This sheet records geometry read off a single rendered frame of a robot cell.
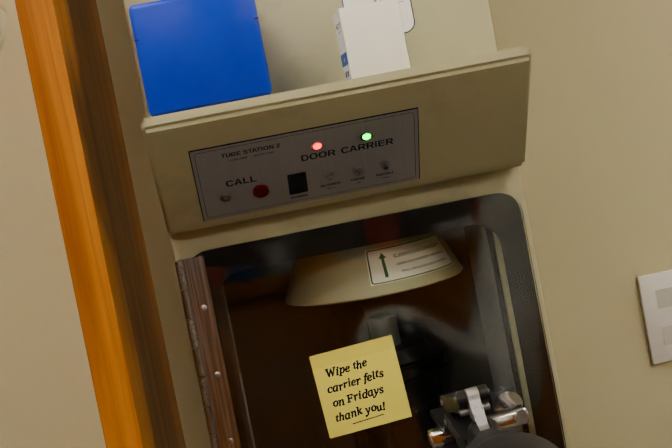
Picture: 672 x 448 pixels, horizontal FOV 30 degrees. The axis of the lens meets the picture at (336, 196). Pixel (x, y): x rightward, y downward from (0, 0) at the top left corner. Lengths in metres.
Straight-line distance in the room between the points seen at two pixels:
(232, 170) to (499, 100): 0.23
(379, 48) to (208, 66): 0.14
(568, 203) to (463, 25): 0.52
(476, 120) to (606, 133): 0.57
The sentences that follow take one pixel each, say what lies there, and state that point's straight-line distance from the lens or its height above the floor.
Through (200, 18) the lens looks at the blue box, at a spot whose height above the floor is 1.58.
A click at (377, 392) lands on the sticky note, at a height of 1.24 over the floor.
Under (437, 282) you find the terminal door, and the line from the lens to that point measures 1.12.
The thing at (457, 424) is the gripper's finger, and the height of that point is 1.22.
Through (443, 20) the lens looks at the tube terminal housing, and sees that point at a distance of 1.14.
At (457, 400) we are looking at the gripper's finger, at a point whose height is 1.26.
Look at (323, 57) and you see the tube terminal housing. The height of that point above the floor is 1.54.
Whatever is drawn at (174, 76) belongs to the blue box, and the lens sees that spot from 1.01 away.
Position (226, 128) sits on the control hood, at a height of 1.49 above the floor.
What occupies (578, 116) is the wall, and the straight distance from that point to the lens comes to 1.61.
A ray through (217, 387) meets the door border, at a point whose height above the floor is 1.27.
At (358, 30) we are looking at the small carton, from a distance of 1.04.
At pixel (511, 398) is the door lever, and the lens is 1.15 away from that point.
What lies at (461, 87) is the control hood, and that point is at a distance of 1.03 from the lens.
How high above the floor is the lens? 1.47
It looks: 3 degrees down
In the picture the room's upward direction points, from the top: 11 degrees counter-clockwise
